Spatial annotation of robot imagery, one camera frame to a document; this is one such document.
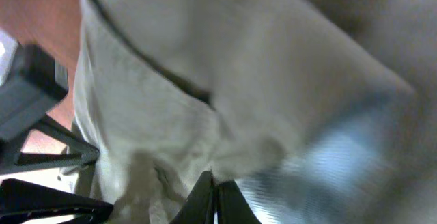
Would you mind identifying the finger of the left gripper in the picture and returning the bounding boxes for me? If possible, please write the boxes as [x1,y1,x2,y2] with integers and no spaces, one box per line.
[1,178,113,224]

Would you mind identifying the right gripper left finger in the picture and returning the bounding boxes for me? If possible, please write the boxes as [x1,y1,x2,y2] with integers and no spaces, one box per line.
[170,171,215,224]

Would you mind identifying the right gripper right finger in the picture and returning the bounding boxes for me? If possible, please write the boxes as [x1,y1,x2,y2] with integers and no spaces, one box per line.
[216,181,261,224]

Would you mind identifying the khaki shorts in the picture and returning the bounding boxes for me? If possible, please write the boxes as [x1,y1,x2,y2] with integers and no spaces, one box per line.
[61,0,436,223]

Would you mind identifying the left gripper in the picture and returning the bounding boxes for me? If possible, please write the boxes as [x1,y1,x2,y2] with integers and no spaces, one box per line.
[1,31,100,175]

